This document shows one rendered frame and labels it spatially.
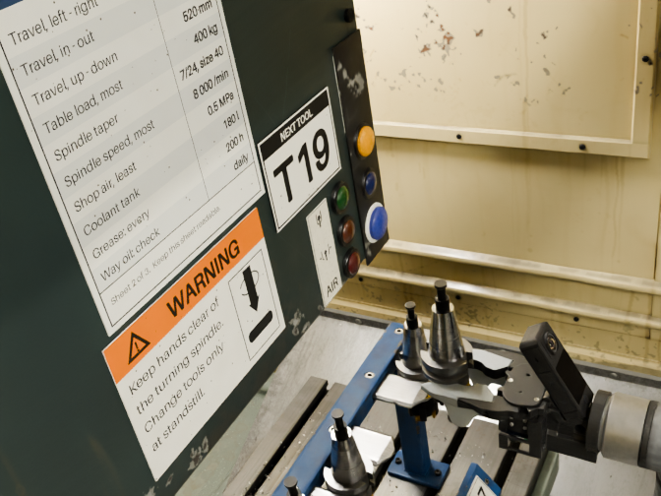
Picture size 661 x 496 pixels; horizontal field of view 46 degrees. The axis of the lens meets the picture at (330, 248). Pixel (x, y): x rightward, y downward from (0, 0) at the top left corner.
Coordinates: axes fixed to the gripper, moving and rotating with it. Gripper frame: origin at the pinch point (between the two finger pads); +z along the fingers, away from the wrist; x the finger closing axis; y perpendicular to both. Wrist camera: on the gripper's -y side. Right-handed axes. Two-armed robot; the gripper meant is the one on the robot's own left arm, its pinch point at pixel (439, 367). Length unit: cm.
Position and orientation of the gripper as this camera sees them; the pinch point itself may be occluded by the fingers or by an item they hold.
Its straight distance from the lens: 99.5
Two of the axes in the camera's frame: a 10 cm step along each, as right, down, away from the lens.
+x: 4.8, -5.3, 7.0
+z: -8.7, -1.6, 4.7
